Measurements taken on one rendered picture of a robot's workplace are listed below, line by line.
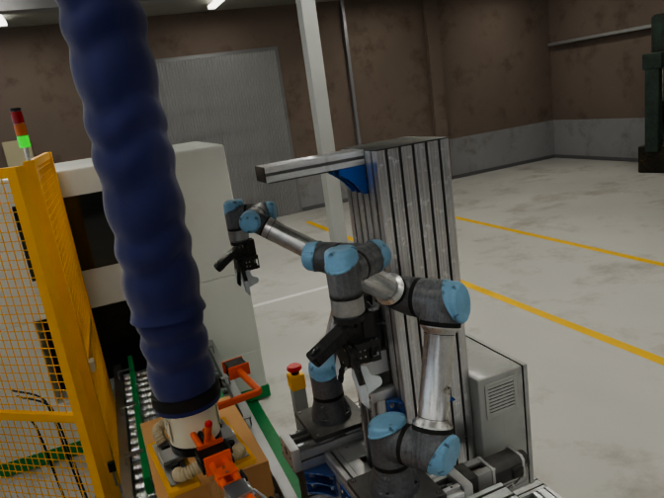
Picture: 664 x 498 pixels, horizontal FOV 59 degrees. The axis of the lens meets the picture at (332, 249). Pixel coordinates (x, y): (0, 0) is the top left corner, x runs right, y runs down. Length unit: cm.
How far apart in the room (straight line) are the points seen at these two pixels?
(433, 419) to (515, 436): 59
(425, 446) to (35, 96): 1030
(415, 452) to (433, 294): 43
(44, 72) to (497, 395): 1018
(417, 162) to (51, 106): 992
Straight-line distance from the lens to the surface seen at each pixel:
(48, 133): 1137
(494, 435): 218
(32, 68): 1143
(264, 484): 235
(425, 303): 167
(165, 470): 213
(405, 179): 178
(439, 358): 168
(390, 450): 178
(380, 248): 137
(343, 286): 128
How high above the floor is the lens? 220
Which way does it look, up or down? 14 degrees down
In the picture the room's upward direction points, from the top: 8 degrees counter-clockwise
